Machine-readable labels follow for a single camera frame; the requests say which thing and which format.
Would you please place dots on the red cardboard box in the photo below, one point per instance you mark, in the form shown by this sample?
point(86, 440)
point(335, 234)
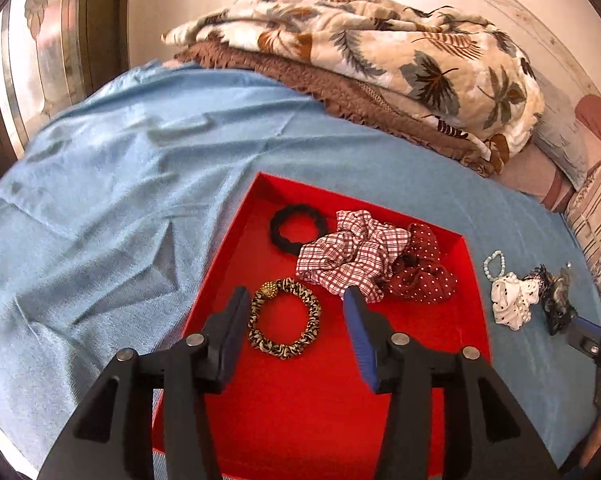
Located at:
point(290, 410)

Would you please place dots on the leaf print blanket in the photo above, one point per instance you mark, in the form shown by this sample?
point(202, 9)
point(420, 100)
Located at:
point(380, 45)

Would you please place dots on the brown ruffled blanket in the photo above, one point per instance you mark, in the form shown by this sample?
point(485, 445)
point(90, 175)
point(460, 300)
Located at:
point(305, 80)

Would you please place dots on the black claw hair clip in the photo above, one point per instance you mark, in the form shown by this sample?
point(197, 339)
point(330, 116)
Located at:
point(557, 310)

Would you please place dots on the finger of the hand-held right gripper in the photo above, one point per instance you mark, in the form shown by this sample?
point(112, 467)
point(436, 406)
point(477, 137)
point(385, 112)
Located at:
point(587, 335)

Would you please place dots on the white cherry print scrunchie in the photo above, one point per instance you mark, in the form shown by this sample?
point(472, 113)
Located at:
point(510, 305)

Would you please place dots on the dark red polka dot scrunchie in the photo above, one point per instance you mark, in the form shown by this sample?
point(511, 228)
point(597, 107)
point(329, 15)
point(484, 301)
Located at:
point(420, 280)

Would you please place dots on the striped floral pillow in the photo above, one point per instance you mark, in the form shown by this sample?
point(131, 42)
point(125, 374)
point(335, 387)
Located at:
point(597, 220)

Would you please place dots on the pink pillow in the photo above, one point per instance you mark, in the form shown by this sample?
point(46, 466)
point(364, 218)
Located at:
point(530, 180)

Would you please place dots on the blue bed sheet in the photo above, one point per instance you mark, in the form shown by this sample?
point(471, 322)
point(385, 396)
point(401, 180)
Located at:
point(105, 210)

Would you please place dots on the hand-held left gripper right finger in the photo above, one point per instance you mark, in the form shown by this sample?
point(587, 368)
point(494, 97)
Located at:
point(363, 340)

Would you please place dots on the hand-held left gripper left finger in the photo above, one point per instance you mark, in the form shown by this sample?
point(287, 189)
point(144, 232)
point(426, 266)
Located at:
point(235, 330)

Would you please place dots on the grey white patterned pillow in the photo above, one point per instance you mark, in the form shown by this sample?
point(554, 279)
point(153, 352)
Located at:
point(560, 130)

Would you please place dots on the red white plaid scrunchie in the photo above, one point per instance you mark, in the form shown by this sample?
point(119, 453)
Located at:
point(345, 255)

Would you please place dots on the pink padded cushion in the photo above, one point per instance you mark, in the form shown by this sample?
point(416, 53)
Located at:
point(600, 120)

